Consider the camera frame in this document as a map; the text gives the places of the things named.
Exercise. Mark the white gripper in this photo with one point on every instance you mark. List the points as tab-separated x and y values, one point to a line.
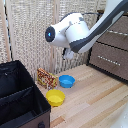
68	54

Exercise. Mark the blue plastic bowl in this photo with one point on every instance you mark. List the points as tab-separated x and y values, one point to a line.
67	81

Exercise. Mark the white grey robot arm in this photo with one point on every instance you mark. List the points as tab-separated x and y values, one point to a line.
76	31

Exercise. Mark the yellow plastic bowl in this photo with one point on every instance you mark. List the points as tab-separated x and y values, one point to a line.
55	97

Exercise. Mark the bamboo screen panel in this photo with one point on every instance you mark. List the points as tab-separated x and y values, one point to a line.
78	61
28	33

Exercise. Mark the red yellow snack box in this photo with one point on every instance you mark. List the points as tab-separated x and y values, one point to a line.
46	78

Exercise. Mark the black fabric storage box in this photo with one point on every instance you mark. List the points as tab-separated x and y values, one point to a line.
20	100

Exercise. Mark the wooden screen post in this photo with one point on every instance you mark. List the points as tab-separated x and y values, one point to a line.
55	56

